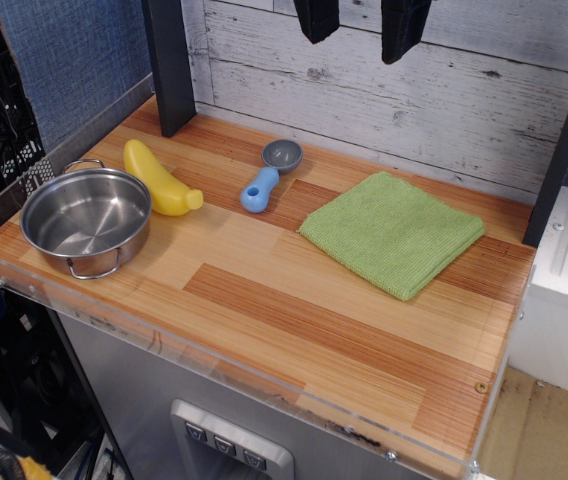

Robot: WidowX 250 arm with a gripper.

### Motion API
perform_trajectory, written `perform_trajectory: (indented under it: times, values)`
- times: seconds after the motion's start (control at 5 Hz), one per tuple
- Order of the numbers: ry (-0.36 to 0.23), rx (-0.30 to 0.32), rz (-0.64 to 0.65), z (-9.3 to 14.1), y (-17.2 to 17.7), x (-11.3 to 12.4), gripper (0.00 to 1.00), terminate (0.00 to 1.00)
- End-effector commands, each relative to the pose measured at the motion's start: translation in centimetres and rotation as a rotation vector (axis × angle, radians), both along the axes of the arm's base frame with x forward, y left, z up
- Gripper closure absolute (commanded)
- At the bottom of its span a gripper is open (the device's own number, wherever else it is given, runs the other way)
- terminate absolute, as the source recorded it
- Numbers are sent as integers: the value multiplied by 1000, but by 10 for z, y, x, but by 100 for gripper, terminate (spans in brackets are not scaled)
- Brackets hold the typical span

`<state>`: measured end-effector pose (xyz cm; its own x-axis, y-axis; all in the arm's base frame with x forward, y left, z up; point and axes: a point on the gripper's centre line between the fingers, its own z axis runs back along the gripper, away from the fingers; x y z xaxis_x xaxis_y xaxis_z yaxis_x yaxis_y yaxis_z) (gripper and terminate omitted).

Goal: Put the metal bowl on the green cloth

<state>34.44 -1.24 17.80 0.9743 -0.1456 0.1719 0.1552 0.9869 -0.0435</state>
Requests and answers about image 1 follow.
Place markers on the silver dispenser button panel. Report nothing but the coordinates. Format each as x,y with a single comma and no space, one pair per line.
214,448

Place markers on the dark left vertical post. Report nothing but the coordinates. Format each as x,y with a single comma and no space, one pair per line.
170,62

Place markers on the dark vertical post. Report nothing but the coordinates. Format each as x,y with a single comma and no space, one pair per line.
170,62
566,130

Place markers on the green folded cloth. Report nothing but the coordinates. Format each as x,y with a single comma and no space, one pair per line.
391,233

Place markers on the yellow toy banana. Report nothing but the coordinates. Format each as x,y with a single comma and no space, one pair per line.
169,196

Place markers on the blue and grey toy scoop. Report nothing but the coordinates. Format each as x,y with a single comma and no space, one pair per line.
280,157

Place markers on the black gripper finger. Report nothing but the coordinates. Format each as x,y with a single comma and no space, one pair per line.
403,23
318,18

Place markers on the dark right vertical post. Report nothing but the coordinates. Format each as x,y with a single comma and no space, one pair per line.
566,130

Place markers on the stainless steel bowl with handles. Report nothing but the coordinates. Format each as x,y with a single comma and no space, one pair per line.
89,221

